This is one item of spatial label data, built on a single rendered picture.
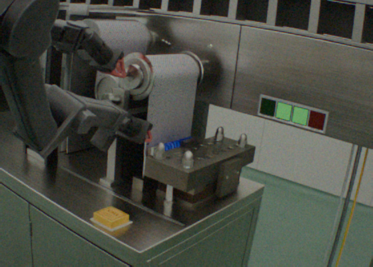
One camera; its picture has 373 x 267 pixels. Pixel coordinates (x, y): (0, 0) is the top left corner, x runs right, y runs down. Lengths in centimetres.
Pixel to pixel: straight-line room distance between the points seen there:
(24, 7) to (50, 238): 110
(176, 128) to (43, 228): 55
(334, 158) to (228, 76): 249
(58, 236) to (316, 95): 92
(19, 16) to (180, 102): 110
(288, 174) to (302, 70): 276
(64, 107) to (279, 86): 85
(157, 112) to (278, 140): 280
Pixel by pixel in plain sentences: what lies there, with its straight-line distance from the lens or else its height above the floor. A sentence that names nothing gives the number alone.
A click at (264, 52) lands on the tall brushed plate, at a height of 136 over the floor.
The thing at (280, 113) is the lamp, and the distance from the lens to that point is 147.
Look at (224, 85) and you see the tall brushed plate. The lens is 157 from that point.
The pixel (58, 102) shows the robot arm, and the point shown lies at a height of 129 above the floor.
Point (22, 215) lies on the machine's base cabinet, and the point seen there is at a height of 75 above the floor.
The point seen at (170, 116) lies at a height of 112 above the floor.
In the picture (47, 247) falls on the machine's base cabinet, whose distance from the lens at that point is 148.
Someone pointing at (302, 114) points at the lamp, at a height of 119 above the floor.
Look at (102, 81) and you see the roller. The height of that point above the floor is 121.
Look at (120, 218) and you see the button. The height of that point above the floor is 92.
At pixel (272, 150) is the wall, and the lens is 416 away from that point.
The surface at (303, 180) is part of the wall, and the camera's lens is 409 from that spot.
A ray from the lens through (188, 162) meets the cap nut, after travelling 128.
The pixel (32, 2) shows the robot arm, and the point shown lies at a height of 147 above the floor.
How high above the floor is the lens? 148
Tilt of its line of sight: 15 degrees down
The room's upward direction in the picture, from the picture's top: 7 degrees clockwise
